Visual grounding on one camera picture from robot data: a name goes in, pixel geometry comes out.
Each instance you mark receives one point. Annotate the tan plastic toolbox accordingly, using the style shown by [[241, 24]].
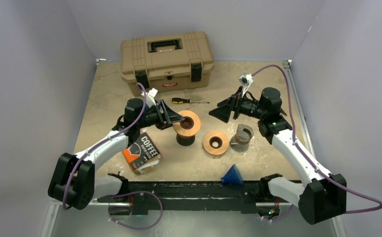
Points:
[[167, 63]]

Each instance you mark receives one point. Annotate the aluminium frame rail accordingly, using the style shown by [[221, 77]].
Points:
[[337, 222]]

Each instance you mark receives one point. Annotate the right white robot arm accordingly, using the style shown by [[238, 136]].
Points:
[[320, 195]]

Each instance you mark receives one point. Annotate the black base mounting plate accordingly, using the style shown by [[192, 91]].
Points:
[[145, 196]]

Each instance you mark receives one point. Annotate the black yellow screwdriver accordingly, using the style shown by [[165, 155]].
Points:
[[177, 100]]

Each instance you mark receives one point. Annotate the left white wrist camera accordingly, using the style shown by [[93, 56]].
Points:
[[150, 97]]

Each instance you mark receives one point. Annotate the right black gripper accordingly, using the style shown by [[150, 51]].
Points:
[[223, 111]]

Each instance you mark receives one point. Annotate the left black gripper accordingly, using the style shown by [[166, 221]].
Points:
[[166, 118]]

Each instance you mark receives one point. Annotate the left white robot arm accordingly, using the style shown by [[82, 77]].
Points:
[[73, 181]]

